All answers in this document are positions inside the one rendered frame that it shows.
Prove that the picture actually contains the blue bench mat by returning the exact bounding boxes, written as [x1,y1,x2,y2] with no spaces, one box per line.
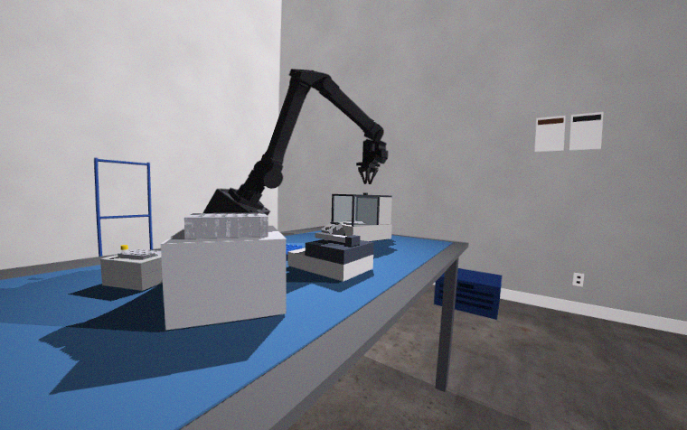
[0,235,453,430]

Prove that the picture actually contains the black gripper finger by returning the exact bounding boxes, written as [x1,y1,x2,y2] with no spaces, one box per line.
[368,169,378,184]
[358,168,371,184]

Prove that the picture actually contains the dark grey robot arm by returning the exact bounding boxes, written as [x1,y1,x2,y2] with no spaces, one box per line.
[229,69,388,210]

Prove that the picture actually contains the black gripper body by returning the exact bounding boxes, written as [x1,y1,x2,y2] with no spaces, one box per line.
[356,151,380,169]

